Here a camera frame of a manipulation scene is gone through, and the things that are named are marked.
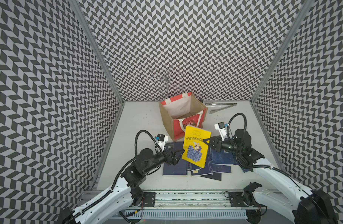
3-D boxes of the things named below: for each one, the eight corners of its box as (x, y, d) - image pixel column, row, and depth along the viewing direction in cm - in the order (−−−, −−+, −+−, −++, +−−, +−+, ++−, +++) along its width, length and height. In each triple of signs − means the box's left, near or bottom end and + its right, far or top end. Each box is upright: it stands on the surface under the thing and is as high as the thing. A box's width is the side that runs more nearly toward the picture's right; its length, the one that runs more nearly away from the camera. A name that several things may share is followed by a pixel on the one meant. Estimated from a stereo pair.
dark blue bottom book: (199, 176, 83) (199, 175, 80) (199, 170, 85) (200, 169, 82) (219, 180, 81) (221, 179, 79) (220, 174, 83) (221, 173, 81)
